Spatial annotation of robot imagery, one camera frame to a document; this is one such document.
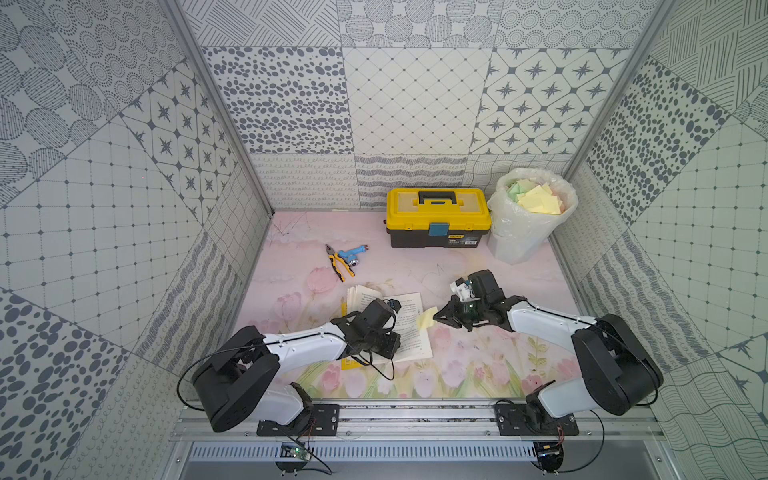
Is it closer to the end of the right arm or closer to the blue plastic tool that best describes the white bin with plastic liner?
the end of the right arm

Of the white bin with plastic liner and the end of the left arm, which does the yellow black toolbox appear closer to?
the white bin with plastic liner

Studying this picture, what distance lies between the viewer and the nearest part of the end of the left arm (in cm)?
66

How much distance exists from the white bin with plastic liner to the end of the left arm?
17.8 inches

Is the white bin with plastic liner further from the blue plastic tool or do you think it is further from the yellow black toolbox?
the blue plastic tool

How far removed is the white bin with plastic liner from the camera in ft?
2.80

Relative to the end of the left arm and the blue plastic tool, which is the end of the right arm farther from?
the blue plastic tool
